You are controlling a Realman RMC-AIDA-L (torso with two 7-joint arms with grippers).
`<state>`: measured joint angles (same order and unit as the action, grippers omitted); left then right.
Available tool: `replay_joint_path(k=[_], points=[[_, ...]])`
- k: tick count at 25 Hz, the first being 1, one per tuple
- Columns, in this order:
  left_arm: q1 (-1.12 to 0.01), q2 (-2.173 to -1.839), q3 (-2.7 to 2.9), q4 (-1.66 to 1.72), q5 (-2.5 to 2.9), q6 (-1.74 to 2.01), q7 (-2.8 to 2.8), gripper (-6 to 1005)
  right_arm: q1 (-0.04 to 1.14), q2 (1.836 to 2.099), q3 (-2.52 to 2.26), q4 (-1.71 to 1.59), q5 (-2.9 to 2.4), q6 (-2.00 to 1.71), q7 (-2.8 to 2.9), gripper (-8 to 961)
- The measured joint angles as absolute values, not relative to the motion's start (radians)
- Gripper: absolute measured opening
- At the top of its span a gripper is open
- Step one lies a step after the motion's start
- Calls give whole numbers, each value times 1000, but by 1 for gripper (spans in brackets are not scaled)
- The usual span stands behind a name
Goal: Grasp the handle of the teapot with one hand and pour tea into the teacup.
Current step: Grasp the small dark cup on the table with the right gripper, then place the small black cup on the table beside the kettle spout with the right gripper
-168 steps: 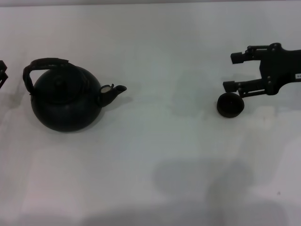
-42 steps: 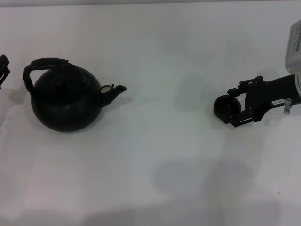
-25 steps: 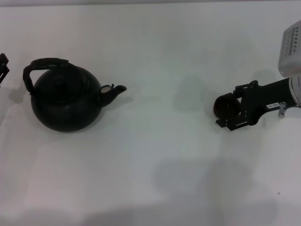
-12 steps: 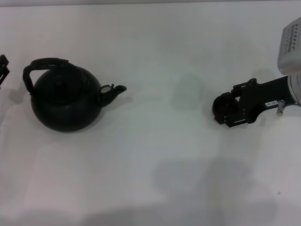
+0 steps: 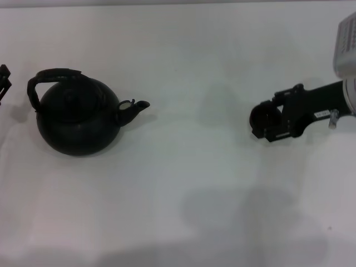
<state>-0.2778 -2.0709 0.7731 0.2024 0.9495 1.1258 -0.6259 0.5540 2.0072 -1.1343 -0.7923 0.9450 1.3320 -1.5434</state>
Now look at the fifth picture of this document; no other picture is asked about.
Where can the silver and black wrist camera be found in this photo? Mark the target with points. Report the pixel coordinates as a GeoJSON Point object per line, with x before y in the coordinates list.
{"type": "Point", "coordinates": [346, 47]}

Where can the black round teapot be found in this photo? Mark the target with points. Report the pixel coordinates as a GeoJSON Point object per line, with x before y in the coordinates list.
{"type": "Point", "coordinates": [78, 133]}

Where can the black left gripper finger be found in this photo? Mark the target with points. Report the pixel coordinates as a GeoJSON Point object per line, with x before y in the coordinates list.
{"type": "Point", "coordinates": [5, 71]}
{"type": "Point", "coordinates": [6, 87]}

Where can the small dark brown teacup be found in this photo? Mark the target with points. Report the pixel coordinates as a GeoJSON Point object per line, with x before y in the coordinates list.
{"type": "Point", "coordinates": [261, 122]}

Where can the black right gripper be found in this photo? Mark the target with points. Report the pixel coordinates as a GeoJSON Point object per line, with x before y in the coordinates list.
{"type": "Point", "coordinates": [308, 103]}

